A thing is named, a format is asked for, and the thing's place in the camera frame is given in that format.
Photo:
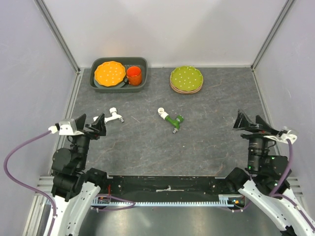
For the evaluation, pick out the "green plastic water faucet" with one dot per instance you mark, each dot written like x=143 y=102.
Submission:
x=175 y=122

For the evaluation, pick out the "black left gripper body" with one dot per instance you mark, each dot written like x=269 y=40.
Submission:
x=89 y=134

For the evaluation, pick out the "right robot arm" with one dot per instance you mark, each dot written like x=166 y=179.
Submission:
x=264 y=181

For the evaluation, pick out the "orange mug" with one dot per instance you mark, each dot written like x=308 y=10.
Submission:
x=133 y=76

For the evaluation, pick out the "white pvc pipe assembly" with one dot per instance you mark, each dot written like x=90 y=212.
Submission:
x=114 y=116

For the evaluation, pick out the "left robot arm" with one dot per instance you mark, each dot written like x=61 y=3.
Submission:
x=74 y=188

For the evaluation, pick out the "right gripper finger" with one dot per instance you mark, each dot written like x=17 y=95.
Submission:
x=264 y=126
x=243 y=121

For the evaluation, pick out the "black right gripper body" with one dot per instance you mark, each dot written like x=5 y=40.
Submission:
x=257 y=132

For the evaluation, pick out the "grey slotted cable duct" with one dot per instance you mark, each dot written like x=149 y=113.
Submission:
x=222 y=201

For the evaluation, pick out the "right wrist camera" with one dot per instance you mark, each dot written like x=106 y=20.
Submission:
x=283 y=136

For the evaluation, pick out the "green dotted plate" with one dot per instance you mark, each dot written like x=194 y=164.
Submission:
x=186 y=78

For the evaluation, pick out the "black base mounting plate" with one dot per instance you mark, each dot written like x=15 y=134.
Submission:
x=168 y=189

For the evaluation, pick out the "tan bottom plate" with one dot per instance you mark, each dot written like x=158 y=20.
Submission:
x=185 y=92

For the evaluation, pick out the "orange dotted plate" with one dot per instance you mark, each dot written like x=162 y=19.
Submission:
x=110 y=73

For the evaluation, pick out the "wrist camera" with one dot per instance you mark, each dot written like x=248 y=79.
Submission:
x=283 y=136
x=66 y=127

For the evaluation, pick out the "grey plastic dish tub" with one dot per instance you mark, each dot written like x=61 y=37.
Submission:
x=126 y=62

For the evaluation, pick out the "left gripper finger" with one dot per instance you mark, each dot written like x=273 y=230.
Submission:
x=80 y=122
x=98 y=126

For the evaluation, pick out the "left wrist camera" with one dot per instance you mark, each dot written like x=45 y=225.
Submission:
x=66 y=127

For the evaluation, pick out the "pink plate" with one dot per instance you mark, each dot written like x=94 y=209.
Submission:
x=186 y=87

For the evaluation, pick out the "teal plate under orange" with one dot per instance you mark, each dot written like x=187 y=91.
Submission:
x=120 y=85

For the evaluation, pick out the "white pvc elbow fitting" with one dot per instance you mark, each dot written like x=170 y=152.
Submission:
x=162 y=113

